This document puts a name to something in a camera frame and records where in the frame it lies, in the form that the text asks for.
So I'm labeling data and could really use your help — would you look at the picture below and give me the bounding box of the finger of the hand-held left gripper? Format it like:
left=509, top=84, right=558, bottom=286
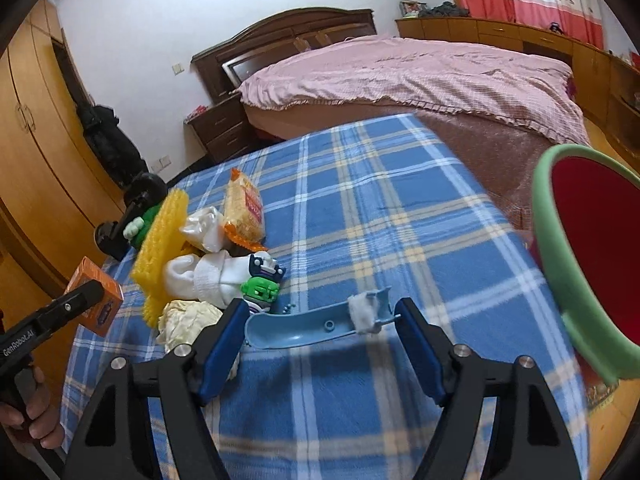
left=35, top=280, right=106, bottom=332

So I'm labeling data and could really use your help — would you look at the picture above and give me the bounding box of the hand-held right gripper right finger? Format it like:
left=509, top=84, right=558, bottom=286
left=395, top=297, right=583, bottom=480

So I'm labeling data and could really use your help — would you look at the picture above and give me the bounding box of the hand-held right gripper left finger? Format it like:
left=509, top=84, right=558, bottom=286
left=60, top=299, right=251, bottom=480

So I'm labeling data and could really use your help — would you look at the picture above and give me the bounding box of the small orange box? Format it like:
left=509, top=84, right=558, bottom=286
left=64, top=256, right=123, bottom=337

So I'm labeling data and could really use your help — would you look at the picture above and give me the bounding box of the instant noodle packet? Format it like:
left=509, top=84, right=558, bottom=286
left=221, top=167, right=268, bottom=252

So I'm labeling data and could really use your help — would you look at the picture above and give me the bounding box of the red bin with green rim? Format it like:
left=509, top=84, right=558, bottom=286
left=531, top=144, right=640, bottom=382

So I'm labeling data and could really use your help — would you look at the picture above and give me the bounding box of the person's left hand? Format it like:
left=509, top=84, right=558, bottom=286
left=0, top=365, right=66, bottom=459

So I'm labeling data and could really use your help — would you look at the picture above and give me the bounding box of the crumpled cream tissue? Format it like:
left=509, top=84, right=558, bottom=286
left=156, top=300, right=243, bottom=381

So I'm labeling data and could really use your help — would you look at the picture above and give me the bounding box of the small white tissue wad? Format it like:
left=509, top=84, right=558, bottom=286
left=347, top=295, right=386, bottom=336

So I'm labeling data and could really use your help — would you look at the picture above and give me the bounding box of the green toy figure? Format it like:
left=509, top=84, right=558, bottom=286
left=240, top=276, right=280, bottom=316

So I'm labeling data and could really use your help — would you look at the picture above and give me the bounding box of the white sock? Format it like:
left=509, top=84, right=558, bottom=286
left=162, top=254, right=201, bottom=307
left=194, top=251, right=252, bottom=309

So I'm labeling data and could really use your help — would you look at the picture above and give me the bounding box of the blue plastic scoop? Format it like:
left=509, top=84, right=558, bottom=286
left=244, top=286, right=403, bottom=351

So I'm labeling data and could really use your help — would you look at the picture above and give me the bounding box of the blue white toy figure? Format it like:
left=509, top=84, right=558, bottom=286
left=248, top=252, right=287, bottom=282

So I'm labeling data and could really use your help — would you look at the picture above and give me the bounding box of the yellow mesh sponge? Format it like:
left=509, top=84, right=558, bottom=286
left=131, top=189, right=190, bottom=328

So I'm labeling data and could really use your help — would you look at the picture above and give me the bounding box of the green plastic toy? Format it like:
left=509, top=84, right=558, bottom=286
left=122, top=205, right=165, bottom=250

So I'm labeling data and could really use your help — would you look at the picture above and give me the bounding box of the white plastic bag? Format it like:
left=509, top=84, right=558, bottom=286
left=179, top=206, right=226, bottom=253

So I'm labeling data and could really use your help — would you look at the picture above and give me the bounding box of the black plastic object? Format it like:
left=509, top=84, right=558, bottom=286
left=95, top=172, right=168, bottom=261

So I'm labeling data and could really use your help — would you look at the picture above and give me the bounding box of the light wooden wardrobe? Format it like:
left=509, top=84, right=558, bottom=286
left=0, top=0, right=126, bottom=301

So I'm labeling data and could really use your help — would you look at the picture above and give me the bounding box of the black hanging clothing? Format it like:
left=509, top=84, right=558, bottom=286
left=75, top=102, right=149, bottom=186

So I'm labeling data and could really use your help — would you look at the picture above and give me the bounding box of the blue plaid blanket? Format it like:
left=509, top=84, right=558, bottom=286
left=60, top=112, right=591, bottom=480

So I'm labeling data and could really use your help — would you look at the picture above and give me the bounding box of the bed with pink cover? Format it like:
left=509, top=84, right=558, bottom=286
left=245, top=100, right=591, bottom=233

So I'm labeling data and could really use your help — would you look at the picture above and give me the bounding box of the dark wooden nightstand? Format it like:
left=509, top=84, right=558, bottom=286
left=184, top=91, right=271, bottom=163

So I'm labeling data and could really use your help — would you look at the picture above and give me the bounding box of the pink bed cover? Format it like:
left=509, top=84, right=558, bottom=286
left=234, top=35, right=591, bottom=146

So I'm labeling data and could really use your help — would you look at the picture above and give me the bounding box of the dark wooden headboard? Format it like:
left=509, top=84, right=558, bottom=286
left=191, top=7, right=377, bottom=106

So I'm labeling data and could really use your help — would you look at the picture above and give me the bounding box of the wooden window cabinet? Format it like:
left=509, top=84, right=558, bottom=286
left=395, top=15, right=613, bottom=126

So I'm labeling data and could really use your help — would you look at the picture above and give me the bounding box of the wooden corner shelf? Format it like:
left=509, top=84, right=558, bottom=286
left=609, top=52, right=640, bottom=153

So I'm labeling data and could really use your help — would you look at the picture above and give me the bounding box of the dark clothes pile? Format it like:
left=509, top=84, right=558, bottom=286
left=420, top=2, right=471, bottom=19

